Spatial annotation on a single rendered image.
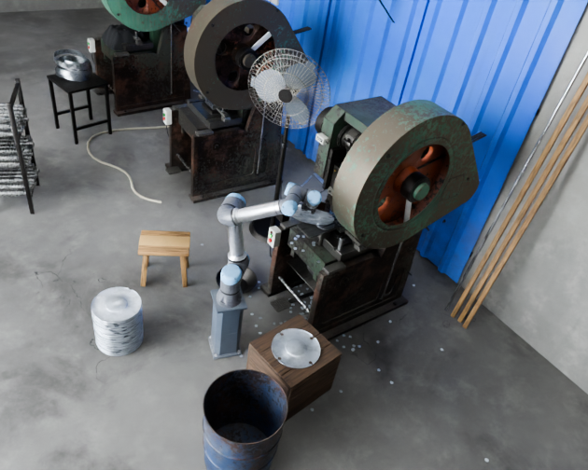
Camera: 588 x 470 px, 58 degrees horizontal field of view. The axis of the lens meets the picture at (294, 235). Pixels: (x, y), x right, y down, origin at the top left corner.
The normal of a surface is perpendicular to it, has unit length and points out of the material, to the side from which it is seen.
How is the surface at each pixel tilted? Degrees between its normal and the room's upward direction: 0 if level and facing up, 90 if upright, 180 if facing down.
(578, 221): 90
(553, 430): 0
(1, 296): 0
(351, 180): 77
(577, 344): 90
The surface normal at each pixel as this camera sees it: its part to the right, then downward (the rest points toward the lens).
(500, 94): -0.82, 0.27
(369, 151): -0.56, -0.25
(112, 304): 0.14, -0.77
